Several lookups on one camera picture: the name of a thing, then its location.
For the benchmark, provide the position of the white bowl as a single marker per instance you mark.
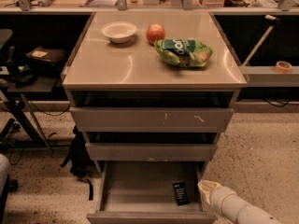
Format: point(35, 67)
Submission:
point(119, 31)

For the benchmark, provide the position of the black side table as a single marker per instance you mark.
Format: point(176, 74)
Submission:
point(22, 82)

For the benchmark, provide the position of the grey top drawer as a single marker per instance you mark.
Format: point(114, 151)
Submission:
point(151, 120)

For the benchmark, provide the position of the grey middle drawer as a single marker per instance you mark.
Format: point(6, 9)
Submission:
point(150, 152)

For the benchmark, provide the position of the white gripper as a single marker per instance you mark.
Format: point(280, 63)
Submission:
point(220, 195)

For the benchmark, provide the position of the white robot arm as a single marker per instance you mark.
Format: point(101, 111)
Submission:
point(249, 214)

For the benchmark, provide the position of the red apple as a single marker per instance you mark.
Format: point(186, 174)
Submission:
point(155, 32)

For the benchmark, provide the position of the orange tape roll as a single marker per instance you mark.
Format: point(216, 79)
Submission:
point(283, 67)

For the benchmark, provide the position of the black box with label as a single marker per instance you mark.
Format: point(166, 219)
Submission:
point(46, 57)

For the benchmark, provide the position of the grey drawer cabinet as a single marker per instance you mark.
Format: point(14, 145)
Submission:
point(131, 74)

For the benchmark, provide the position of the black backpack on floor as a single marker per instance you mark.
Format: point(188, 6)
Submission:
point(81, 162)

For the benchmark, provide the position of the grey open bottom drawer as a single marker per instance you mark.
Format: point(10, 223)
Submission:
point(141, 192)

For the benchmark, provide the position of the green chip bag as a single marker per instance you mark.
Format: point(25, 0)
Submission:
point(187, 53)

